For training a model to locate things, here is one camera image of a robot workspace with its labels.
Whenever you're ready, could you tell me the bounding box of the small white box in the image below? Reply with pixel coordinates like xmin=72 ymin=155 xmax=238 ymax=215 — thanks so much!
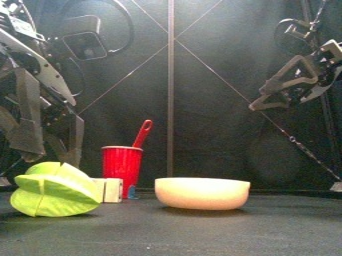
xmin=91 ymin=177 xmax=124 ymax=204

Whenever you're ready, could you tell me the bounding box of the red plastic cup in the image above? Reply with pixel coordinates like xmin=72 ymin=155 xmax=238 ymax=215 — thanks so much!
xmin=100 ymin=145 xmax=144 ymax=200

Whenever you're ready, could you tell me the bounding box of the green toy starfruit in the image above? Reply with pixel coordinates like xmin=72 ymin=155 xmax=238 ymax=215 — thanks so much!
xmin=10 ymin=161 xmax=104 ymax=218

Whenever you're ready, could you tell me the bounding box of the small blue toy piece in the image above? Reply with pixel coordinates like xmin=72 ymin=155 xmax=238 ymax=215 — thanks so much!
xmin=127 ymin=185 xmax=140 ymax=200

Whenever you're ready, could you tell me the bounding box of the white bowl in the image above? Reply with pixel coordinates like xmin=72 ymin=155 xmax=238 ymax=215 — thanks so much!
xmin=154 ymin=176 xmax=253 ymax=211

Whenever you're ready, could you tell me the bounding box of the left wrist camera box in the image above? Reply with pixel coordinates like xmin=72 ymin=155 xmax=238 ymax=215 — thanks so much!
xmin=60 ymin=14 xmax=110 ymax=62

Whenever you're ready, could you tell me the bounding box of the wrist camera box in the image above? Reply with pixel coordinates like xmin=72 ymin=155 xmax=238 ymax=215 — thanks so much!
xmin=60 ymin=14 xmax=110 ymax=62
xmin=273 ymin=17 xmax=315 ymax=57

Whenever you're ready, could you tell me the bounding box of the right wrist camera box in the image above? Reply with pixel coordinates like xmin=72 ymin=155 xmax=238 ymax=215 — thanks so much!
xmin=273 ymin=17 xmax=315 ymax=57

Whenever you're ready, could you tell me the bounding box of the red utensil handle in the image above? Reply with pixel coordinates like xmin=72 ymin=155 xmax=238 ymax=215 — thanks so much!
xmin=131 ymin=119 xmax=155 ymax=149

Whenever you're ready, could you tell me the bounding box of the vertical metal frame pole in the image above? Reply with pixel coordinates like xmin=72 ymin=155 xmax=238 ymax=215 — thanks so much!
xmin=166 ymin=0 xmax=177 ymax=178

